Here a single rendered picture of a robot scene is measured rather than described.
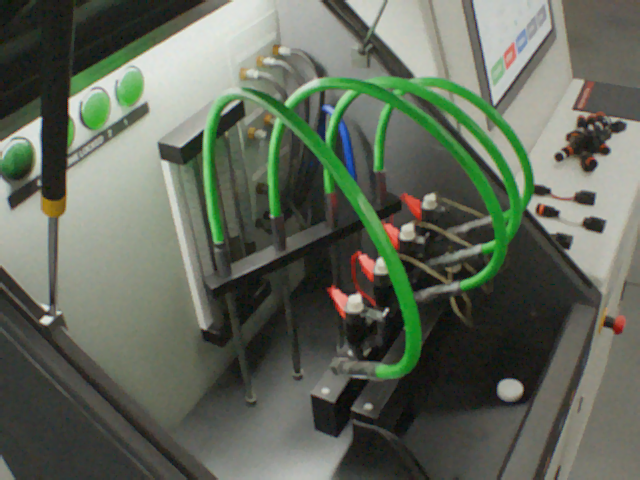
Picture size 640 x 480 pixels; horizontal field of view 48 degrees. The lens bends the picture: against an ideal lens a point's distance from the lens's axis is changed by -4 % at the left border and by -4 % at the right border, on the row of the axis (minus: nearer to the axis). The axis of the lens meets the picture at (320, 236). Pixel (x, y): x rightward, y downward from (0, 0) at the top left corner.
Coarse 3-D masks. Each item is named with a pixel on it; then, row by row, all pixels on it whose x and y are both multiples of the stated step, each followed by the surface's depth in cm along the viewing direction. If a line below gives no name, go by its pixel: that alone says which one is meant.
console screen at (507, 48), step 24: (480, 0) 118; (504, 0) 127; (528, 0) 138; (480, 24) 118; (504, 24) 128; (528, 24) 139; (552, 24) 152; (480, 48) 119; (504, 48) 128; (528, 48) 139; (480, 72) 119; (504, 72) 128; (528, 72) 140; (504, 96) 129
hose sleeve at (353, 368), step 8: (344, 360) 81; (352, 360) 80; (344, 368) 80; (352, 368) 78; (360, 368) 77; (368, 368) 75; (376, 368) 75; (352, 376) 79; (360, 376) 77; (368, 376) 76; (376, 376) 74
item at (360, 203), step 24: (240, 96) 73; (264, 96) 70; (216, 120) 81; (288, 120) 67; (312, 144) 66; (336, 168) 64; (216, 192) 92; (360, 192) 64; (216, 216) 94; (360, 216) 64; (216, 240) 97; (384, 240) 63; (384, 264) 64; (408, 288) 64; (408, 312) 64; (408, 336) 66; (408, 360) 68
